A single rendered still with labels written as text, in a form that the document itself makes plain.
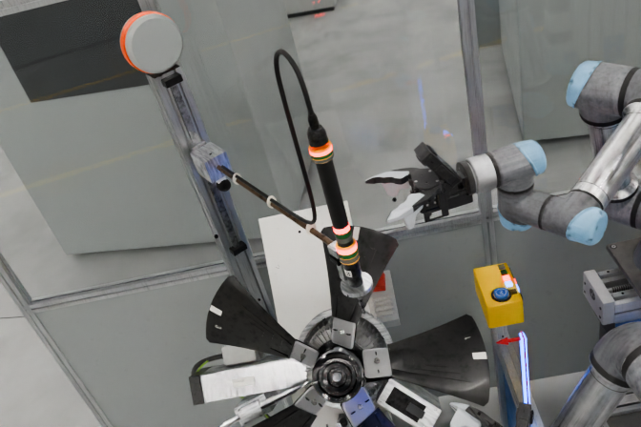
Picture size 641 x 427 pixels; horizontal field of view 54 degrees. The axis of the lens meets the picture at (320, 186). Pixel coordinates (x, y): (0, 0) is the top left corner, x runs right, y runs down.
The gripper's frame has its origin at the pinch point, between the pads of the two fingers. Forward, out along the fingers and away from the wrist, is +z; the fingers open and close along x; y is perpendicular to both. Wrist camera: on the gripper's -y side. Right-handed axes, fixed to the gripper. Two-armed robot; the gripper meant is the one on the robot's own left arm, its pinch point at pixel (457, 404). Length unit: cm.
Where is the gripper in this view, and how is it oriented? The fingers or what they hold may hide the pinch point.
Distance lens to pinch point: 148.8
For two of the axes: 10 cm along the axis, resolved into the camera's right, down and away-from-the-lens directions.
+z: -6.2, -3.2, 7.2
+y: -7.3, 5.8, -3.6
